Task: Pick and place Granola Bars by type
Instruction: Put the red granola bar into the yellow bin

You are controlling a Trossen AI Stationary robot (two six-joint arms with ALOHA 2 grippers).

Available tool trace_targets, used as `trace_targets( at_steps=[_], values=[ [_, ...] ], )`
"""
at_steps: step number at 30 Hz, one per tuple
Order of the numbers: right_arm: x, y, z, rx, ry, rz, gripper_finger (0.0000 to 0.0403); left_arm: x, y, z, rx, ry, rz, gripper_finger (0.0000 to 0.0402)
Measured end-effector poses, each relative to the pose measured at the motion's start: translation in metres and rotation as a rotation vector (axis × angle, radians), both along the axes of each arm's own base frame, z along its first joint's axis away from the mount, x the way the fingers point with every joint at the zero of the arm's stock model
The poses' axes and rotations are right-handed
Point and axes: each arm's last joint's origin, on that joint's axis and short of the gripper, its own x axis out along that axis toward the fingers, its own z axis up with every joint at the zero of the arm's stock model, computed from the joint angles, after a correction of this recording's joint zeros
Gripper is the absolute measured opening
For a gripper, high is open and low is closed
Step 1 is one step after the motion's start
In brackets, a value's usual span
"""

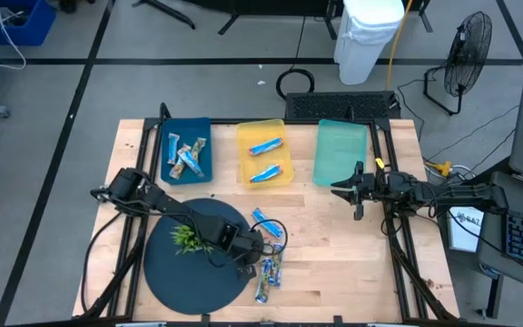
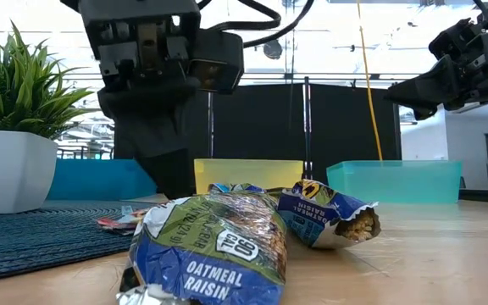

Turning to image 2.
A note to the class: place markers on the blue plastic bin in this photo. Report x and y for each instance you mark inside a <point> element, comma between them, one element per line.
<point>91,180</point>

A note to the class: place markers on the teal plastic bin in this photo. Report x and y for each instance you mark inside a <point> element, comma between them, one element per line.
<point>396,182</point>

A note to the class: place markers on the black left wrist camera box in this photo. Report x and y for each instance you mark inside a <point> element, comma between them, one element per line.
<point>218,59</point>

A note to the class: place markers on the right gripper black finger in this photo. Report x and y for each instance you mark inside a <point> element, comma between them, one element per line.
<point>434,89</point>

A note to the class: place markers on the red wrapper granola bar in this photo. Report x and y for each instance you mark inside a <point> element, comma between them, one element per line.
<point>117,224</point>

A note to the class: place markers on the yellow plastic bin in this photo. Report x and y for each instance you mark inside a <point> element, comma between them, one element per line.
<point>248,173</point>

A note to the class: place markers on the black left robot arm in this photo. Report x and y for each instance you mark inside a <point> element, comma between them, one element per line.
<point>71,3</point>

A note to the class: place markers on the round dark blue woven mat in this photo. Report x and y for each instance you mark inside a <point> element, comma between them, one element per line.
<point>36,241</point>

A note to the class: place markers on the oatmeal raisin granola bar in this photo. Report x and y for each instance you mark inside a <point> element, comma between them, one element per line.
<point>312,216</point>
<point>210,254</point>

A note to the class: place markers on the green plant in white pot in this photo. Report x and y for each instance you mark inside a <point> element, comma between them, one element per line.
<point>11,169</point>

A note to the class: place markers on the black folding room divider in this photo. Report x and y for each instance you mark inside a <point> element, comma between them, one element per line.
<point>341,127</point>

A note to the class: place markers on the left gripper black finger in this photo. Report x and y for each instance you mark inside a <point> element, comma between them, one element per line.
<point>163,127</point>

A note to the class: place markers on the blue wrapper granola bar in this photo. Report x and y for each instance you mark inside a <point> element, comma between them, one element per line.
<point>235,188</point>

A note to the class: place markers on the black round ceiling fixture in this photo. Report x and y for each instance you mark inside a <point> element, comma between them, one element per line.
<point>272,50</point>

